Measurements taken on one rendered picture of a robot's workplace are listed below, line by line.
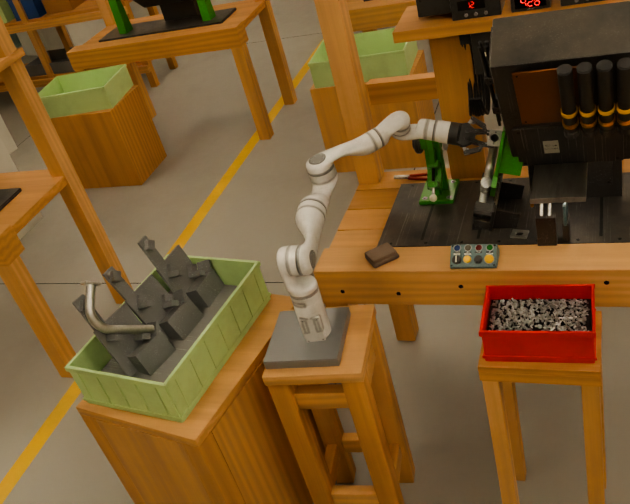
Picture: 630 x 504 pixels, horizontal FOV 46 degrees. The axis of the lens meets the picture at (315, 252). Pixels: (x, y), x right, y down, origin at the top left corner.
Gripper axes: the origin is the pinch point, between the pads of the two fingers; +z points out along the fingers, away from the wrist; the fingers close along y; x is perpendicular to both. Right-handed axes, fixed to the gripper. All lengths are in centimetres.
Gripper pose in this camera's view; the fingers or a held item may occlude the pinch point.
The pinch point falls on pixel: (491, 139)
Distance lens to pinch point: 256.9
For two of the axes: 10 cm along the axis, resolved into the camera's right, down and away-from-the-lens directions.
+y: 2.1, -9.7, 0.7
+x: 2.1, 1.2, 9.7
